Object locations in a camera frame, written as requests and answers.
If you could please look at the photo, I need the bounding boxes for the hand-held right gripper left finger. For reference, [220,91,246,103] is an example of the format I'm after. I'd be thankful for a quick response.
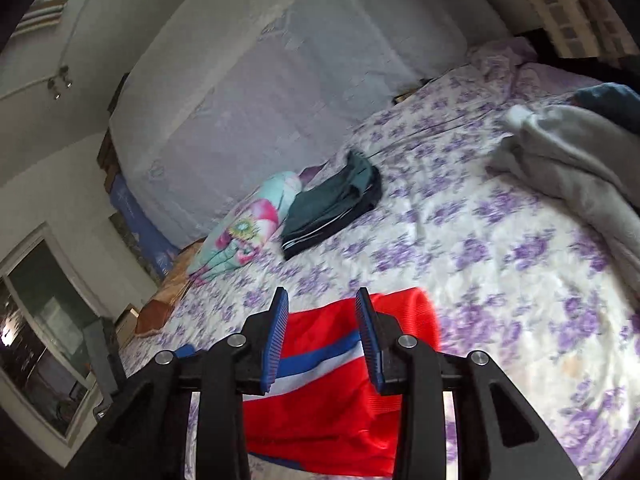
[95,287,291,480]

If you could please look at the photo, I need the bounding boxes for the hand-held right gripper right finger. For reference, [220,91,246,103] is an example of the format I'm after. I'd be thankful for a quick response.
[355,287,583,480]

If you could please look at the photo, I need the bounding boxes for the red pants with blue-white stripes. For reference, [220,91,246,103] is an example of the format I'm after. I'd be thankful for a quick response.
[172,287,443,478]

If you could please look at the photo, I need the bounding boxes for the black folded pants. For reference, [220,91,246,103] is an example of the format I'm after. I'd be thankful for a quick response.
[280,180,383,261]

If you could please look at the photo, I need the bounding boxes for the dark green folded pants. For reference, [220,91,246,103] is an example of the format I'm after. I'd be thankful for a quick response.
[287,150,383,231]

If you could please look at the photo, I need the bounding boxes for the folded teal floral quilt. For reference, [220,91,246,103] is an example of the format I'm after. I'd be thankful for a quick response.
[189,171,303,286]

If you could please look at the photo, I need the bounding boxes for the brown pillow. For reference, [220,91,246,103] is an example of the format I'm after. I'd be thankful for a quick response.
[135,242,206,336]

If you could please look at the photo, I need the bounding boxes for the purple floral bedspread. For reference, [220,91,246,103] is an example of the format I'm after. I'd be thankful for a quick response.
[120,40,640,480]

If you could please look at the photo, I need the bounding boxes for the blue printed cloth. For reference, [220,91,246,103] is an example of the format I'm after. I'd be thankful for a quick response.
[109,172,181,278]

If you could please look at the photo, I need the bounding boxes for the window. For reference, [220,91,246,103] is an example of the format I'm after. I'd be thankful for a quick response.
[0,225,126,456]

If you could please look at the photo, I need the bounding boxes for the grey garment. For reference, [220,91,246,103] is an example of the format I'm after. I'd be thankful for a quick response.
[487,102,640,306]

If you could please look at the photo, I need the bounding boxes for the dark blue garment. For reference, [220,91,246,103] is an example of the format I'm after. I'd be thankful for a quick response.
[572,82,640,136]

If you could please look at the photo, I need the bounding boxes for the ceiling spotlight fixture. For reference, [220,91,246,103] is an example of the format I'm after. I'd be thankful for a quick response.
[47,65,73,100]

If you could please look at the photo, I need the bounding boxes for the patterned beige curtain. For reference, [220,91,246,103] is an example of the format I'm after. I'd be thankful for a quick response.
[510,0,636,58]

